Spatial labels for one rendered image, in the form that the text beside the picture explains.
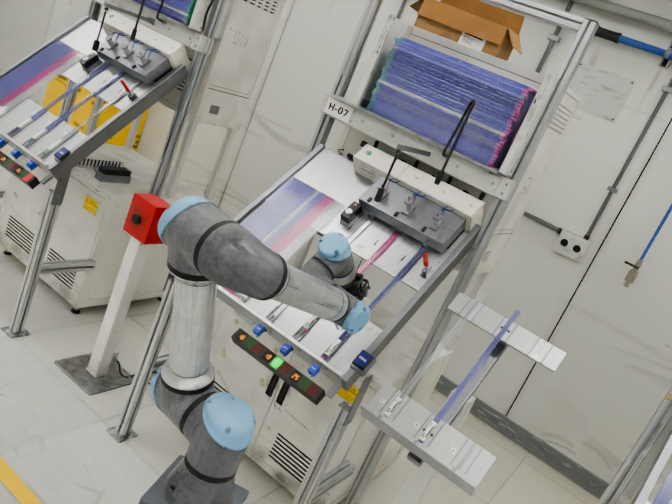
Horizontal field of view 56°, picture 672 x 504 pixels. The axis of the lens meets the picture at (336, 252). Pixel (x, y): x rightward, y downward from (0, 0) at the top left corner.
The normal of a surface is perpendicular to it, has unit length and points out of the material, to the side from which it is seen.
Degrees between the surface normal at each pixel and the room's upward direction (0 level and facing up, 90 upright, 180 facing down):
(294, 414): 90
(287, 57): 90
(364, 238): 42
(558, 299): 90
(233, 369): 90
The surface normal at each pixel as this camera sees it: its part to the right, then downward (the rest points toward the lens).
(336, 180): -0.07, -0.62
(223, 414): 0.47, -0.81
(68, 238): -0.51, 0.04
